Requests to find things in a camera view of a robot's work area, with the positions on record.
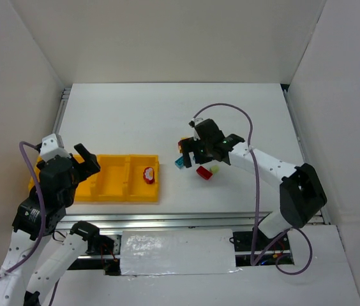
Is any red rectangular lego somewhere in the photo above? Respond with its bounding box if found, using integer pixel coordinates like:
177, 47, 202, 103
196, 166, 213, 180

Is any red arched lego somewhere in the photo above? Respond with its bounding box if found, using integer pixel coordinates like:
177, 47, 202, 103
142, 167, 155, 184

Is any red yellow lego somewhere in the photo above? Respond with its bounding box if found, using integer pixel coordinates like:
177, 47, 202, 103
177, 137, 194, 153

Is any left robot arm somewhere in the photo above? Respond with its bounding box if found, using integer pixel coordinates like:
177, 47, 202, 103
0, 140, 115, 305

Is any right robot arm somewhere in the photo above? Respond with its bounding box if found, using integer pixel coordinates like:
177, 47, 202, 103
179, 119, 327, 239

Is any blue long lego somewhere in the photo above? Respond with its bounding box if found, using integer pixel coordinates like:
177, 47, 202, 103
174, 156, 185, 169

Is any pale green small lego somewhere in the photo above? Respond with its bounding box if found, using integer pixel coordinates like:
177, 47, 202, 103
209, 165, 220, 174

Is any yellow three-compartment bin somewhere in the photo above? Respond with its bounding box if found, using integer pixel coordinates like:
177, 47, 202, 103
27, 154, 161, 203

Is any white taped sheet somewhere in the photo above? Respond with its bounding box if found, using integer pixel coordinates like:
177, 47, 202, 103
120, 229, 237, 276

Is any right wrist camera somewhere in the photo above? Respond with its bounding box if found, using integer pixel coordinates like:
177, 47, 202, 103
189, 117, 204, 140

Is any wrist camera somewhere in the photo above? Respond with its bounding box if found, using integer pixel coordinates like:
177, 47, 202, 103
40, 133, 69, 162
189, 117, 204, 140

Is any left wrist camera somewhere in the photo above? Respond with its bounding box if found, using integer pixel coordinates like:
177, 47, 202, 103
40, 133, 69, 162

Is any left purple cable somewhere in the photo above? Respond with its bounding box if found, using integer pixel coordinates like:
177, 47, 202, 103
0, 140, 63, 306

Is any aluminium rail frame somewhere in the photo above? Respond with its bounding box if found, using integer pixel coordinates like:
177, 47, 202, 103
52, 83, 333, 275

